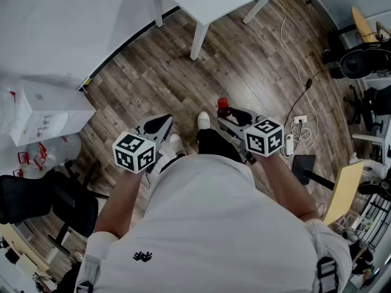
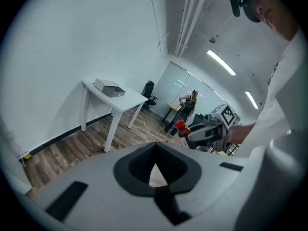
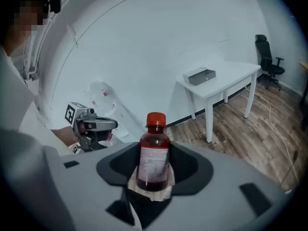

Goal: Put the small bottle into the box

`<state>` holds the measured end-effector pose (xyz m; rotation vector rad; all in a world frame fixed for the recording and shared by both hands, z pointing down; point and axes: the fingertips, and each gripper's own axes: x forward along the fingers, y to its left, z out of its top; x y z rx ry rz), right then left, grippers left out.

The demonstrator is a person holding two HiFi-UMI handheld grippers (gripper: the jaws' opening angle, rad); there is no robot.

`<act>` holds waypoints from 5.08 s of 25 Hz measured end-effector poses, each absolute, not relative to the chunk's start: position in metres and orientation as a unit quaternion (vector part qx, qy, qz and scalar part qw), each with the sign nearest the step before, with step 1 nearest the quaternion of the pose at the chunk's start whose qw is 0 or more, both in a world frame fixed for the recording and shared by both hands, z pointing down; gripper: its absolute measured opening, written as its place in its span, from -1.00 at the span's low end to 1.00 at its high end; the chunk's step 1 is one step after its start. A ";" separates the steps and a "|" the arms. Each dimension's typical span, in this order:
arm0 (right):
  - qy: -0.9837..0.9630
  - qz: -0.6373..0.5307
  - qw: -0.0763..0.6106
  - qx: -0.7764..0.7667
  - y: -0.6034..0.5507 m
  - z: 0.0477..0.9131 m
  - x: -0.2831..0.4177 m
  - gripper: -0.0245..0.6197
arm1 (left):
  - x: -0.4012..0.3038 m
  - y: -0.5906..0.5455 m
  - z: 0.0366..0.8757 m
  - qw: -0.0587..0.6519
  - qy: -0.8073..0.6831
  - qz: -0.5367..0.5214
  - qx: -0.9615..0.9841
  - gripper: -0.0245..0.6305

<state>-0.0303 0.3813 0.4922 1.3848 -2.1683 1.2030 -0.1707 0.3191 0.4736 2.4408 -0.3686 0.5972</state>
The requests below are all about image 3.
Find white table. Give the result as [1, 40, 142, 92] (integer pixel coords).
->
[176, 61, 262, 143]

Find person's left forearm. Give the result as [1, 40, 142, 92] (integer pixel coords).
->
[51, 126, 79, 147]

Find person's left hand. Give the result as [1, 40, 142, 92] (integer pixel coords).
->
[77, 122, 89, 139]

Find white storage box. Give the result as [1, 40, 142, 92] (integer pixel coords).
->
[84, 81, 117, 116]

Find black head-worn camera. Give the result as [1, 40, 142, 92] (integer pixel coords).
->
[49, 0, 63, 14]

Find small red object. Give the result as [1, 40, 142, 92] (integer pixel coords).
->
[136, 112, 170, 192]

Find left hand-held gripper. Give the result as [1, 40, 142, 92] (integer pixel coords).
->
[64, 102, 119, 154]

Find black office chair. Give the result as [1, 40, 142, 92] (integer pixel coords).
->
[255, 34, 286, 91]

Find beige drawer box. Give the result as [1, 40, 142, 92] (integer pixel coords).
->
[182, 66, 216, 87]

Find white cardboard box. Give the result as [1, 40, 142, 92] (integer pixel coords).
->
[105, 90, 148, 144]

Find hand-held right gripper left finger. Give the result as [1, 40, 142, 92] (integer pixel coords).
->
[0, 128, 142, 231]

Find person's head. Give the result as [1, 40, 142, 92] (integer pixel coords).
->
[0, 0, 50, 57]

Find white floor cable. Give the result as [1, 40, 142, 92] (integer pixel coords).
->
[254, 92, 300, 180]

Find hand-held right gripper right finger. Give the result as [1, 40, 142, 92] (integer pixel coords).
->
[144, 141, 293, 231]

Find person's white shirt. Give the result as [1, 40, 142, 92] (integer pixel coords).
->
[0, 46, 71, 156]

